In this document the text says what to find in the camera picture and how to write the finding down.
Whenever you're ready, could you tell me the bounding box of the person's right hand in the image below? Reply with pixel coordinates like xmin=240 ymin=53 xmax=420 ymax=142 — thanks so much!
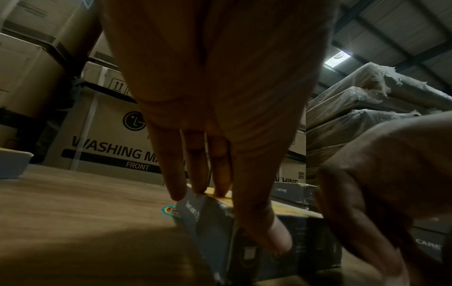
xmin=314 ymin=111 xmax=452 ymax=286

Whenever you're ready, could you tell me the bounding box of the person's left hand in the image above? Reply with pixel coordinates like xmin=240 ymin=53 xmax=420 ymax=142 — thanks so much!
xmin=98 ymin=0 xmax=340 ymax=253

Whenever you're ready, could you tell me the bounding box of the group of yellow boxes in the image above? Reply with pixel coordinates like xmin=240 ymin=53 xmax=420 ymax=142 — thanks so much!
xmin=0 ymin=147 xmax=34 ymax=180

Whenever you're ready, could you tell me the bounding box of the plastic wrapped cardboard stack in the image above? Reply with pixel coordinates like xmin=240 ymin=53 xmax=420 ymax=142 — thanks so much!
xmin=305 ymin=61 xmax=452 ymax=185

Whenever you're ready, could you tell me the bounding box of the black stretch wrap band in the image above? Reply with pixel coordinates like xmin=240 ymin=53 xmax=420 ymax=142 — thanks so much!
xmin=70 ymin=78 xmax=139 ymax=104

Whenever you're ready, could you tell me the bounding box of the stack of large printed cartons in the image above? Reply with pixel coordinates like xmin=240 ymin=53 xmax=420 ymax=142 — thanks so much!
xmin=0 ymin=0 xmax=308 ymax=188

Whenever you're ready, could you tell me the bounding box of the round green red sticker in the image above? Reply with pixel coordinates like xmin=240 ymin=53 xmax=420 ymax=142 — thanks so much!
xmin=159 ymin=205 xmax=181 ymax=219

